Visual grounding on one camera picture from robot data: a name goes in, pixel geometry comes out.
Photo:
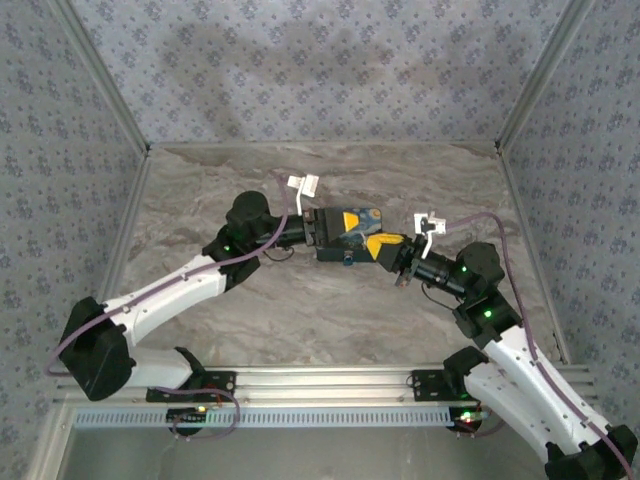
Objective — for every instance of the starry night painted tin box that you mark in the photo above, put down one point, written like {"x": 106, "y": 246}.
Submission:
{"x": 367, "y": 220}

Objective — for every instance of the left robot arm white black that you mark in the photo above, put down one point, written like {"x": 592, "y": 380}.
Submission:
{"x": 165, "y": 300}

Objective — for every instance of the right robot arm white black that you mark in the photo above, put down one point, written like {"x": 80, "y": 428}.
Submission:
{"x": 530, "y": 400}

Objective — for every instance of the right controller board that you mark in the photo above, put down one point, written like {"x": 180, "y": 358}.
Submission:
{"x": 467, "y": 421}

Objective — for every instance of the controller board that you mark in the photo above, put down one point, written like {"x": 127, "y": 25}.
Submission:
{"x": 187, "y": 419}
{"x": 467, "y": 421}

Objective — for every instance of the left controller board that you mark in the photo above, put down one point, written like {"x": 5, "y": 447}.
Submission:
{"x": 187, "y": 419}

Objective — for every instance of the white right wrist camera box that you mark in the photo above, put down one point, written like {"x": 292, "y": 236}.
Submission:
{"x": 432, "y": 226}

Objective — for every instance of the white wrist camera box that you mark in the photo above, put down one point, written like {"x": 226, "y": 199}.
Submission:
{"x": 432, "y": 226}
{"x": 307, "y": 184}

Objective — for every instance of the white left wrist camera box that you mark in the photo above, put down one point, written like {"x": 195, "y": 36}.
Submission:
{"x": 307, "y": 184}

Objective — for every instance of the aluminium side rail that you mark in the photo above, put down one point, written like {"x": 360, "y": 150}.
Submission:
{"x": 530, "y": 250}
{"x": 127, "y": 240}

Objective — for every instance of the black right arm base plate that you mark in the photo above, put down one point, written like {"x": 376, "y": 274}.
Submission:
{"x": 425, "y": 387}

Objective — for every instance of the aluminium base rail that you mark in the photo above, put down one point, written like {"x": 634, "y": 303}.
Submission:
{"x": 320, "y": 382}

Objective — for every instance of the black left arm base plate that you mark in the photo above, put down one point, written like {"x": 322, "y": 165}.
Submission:
{"x": 220, "y": 382}

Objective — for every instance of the aluminium frame post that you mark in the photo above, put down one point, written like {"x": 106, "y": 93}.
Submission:
{"x": 545, "y": 75}
{"x": 100, "y": 75}

